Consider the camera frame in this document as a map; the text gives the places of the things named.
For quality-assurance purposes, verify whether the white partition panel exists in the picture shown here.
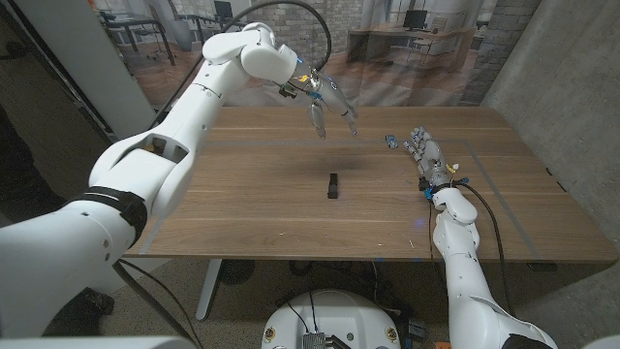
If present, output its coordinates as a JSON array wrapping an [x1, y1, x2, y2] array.
[[14, 0, 159, 142]]

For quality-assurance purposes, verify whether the person in dark clothes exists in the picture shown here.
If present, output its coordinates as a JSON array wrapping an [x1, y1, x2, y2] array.
[[0, 109, 116, 338]]

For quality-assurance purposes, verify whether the white table leg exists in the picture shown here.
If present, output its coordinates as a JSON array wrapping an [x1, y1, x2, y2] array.
[[195, 259, 223, 322]]

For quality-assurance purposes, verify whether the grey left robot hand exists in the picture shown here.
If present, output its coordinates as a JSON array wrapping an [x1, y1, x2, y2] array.
[[306, 70, 360, 142]]

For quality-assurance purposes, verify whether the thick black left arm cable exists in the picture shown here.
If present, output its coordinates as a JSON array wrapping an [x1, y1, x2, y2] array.
[[147, 0, 333, 131]]

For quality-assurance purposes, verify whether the dark brown door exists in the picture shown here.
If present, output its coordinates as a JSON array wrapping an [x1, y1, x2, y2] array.
[[0, 4, 112, 195]]

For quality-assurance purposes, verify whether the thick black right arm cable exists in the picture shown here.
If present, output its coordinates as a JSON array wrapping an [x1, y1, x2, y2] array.
[[452, 178, 515, 319]]

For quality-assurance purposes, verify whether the printed office backdrop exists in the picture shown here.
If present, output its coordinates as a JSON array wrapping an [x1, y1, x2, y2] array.
[[91, 0, 542, 108]]

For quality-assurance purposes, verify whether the black round ribbed disc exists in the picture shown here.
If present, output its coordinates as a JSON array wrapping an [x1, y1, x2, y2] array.
[[217, 260, 257, 286]]

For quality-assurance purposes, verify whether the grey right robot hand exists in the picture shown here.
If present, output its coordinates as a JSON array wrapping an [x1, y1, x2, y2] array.
[[404, 126, 459, 189]]

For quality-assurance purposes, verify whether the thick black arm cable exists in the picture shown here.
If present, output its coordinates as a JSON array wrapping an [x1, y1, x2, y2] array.
[[452, 178, 515, 319], [147, 0, 333, 131]]

